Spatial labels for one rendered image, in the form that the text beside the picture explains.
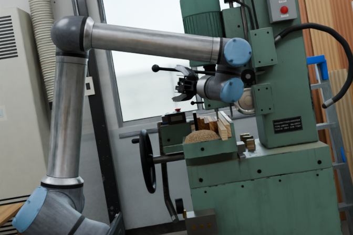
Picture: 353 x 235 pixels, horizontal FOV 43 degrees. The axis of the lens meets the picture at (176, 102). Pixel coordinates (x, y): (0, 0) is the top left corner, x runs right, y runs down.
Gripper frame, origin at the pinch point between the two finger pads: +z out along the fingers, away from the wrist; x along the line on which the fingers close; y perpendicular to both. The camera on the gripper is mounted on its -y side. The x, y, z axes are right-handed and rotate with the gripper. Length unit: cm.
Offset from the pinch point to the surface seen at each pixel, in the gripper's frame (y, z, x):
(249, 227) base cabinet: -21, -31, 55
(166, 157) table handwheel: -5.8, 8.8, 33.6
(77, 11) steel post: -25, 151, -40
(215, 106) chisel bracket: -19.3, -4.9, 8.7
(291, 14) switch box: -30, -32, -32
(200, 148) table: -0.5, -19.0, 23.9
